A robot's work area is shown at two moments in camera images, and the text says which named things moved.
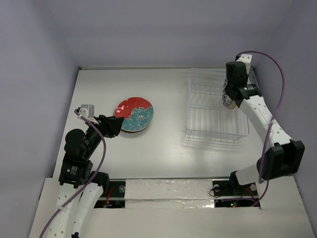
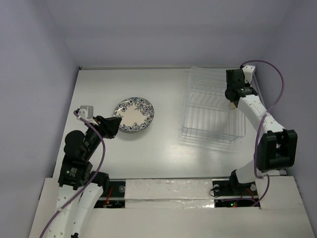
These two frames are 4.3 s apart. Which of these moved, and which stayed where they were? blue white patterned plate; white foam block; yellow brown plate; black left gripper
Moved: blue white patterned plate
Stayed: yellow brown plate; black left gripper; white foam block
